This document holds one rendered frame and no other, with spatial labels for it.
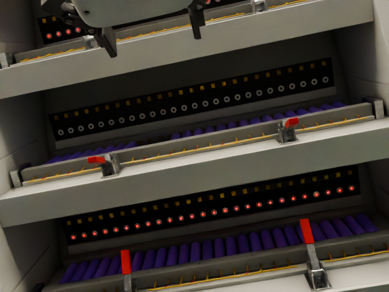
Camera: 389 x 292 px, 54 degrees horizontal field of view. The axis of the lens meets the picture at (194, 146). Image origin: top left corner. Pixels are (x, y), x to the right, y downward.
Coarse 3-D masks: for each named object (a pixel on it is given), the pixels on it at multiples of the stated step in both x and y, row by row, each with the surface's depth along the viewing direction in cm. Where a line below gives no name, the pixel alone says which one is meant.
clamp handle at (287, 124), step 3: (297, 117) 49; (285, 120) 55; (288, 120) 49; (291, 120) 49; (294, 120) 49; (297, 120) 49; (282, 123) 55; (285, 123) 51; (288, 123) 49; (291, 123) 49; (294, 123) 49; (297, 123) 49; (282, 126) 56; (285, 126) 52; (288, 126) 50; (291, 126) 51; (294, 126) 51; (282, 129) 56; (285, 129) 54; (288, 129) 55
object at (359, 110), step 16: (320, 112) 59; (336, 112) 58; (352, 112) 58; (368, 112) 58; (240, 128) 60; (256, 128) 59; (272, 128) 59; (160, 144) 60; (176, 144) 60; (192, 144) 60; (208, 144) 60; (224, 144) 58; (80, 160) 61; (128, 160) 61; (144, 160) 59; (32, 176) 62; (48, 176) 62
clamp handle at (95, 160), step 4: (96, 156) 51; (104, 156) 57; (108, 156) 57; (88, 160) 51; (92, 160) 51; (96, 160) 51; (100, 160) 52; (104, 160) 54; (108, 160) 56; (96, 164) 53; (100, 164) 54; (104, 164) 57; (108, 164) 58
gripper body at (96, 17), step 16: (80, 0) 31; (96, 0) 31; (112, 0) 32; (128, 0) 32; (144, 0) 32; (160, 0) 32; (176, 0) 33; (192, 0) 33; (80, 16) 33; (96, 16) 33; (112, 16) 33; (128, 16) 34; (144, 16) 34
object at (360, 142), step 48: (288, 96) 71; (384, 96) 57; (288, 144) 54; (336, 144) 54; (384, 144) 53; (0, 192) 59; (48, 192) 57; (96, 192) 57; (144, 192) 56; (192, 192) 56
